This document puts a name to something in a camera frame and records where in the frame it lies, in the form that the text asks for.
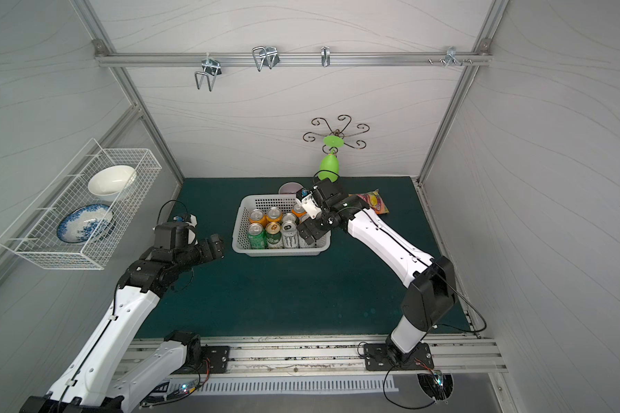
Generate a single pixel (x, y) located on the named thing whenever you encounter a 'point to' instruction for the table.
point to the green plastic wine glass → (330, 166)
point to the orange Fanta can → (298, 210)
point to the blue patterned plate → (86, 224)
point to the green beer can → (273, 236)
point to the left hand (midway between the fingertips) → (211, 244)
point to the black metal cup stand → (309, 136)
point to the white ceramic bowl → (106, 183)
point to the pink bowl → (289, 188)
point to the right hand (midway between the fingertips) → (312, 222)
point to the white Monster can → (290, 235)
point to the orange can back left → (257, 216)
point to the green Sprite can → (257, 236)
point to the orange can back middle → (274, 214)
